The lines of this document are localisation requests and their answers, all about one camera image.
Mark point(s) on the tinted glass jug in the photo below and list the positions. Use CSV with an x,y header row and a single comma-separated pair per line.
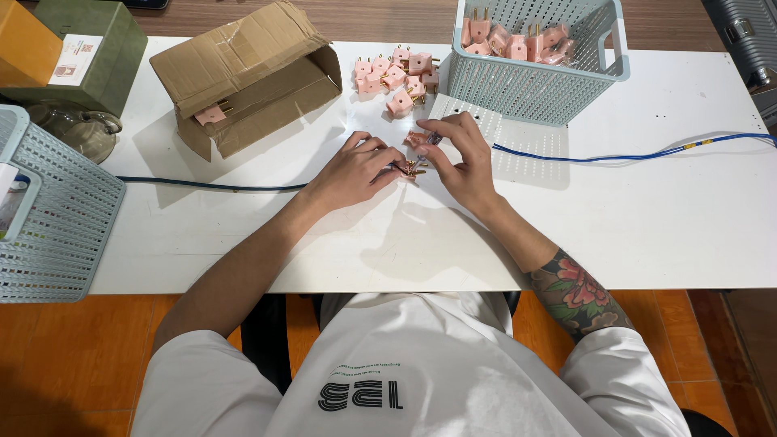
x,y
79,130

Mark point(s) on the person's right hand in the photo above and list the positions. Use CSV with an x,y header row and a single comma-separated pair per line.
x,y
467,167

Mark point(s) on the pale blue perforated basket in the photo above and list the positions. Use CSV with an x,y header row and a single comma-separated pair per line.
x,y
534,85
60,230

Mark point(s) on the person's left hand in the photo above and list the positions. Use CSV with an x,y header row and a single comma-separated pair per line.
x,y
343,179

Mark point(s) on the open cardboard box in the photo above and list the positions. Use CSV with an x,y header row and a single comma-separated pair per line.
x,y
255,67

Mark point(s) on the pile of pink plugs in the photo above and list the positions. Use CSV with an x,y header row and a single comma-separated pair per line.
x,y
516,43
394,76

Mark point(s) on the small screwdriver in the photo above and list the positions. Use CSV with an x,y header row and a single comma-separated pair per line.
x,y
433,139

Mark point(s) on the pink plug cover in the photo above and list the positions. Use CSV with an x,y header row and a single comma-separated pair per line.
x,y
416,139

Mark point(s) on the orange box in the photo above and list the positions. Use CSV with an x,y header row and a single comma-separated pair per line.
x,y
24,48

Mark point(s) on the grey suitcase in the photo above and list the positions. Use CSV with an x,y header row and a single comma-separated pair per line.
x,y
743,36

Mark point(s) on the brass-pinned plug base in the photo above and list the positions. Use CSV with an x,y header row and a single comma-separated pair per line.
x,y
414,170

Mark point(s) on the green box with white label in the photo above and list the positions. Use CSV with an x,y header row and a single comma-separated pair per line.
x,y
112,67

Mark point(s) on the person's white t-shirt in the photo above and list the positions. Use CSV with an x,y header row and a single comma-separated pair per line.
x,y
425,364

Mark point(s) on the single pink plug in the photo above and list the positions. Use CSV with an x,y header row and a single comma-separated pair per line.
x,y
210,114

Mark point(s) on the black phone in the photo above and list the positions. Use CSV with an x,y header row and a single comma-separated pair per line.
x,y
145,3

